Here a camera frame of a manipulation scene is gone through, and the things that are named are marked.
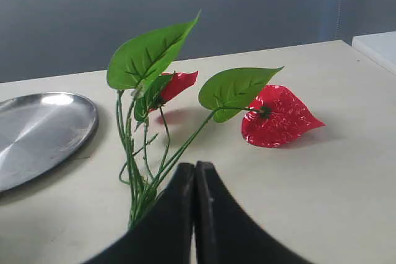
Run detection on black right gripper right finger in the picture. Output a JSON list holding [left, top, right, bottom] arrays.
[[195, 161, 308, 264]]

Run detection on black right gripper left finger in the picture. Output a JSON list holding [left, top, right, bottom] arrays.
[[87, 163, 195, 264]]

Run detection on artificial red anthurium plant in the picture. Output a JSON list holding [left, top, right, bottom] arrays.
[[106, 20, 323, 228]]

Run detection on round steel plate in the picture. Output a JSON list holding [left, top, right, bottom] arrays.
[[1, 92, 99, 192]]

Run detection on white side table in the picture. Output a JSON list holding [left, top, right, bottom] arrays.
[[352, 31, 396, 75]]

